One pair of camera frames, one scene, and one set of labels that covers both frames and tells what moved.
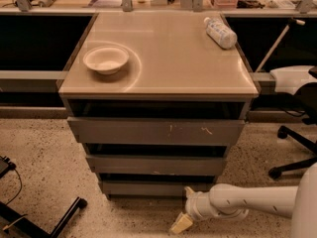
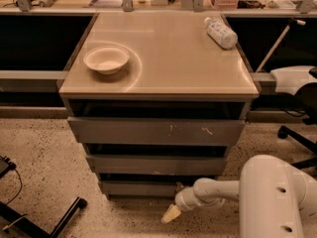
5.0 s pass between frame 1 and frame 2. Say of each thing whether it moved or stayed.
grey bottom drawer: stayed
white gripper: moved
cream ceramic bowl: stayed
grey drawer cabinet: stayed
